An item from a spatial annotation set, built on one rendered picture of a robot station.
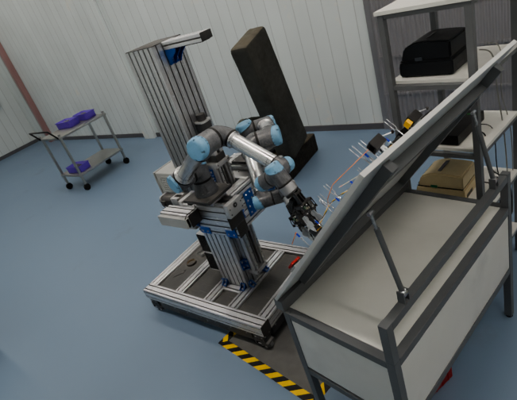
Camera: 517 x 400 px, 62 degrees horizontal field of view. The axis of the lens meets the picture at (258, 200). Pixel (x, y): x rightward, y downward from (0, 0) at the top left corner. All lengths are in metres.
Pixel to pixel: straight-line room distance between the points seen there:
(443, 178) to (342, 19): 3.16
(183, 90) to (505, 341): 2.39
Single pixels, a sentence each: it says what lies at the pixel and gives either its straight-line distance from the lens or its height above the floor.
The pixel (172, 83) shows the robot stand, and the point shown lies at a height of 1.80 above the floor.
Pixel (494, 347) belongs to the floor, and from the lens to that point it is 2.93.
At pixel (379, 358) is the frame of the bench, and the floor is 0.80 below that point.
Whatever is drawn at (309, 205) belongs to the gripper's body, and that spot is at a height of 1.30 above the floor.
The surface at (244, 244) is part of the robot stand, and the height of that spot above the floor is 0.60.
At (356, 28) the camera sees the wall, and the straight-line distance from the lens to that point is 5.52.
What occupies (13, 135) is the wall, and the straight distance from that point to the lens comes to 12.74.
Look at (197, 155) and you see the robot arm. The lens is 2.12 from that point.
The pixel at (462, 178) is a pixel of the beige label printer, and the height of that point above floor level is 0.83.
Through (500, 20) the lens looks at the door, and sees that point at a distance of 5.06.
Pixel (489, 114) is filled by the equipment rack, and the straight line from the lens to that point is 3.02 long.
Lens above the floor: 2.23
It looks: 27 degrees down
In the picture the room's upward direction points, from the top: 19 degrees counter-clockwise
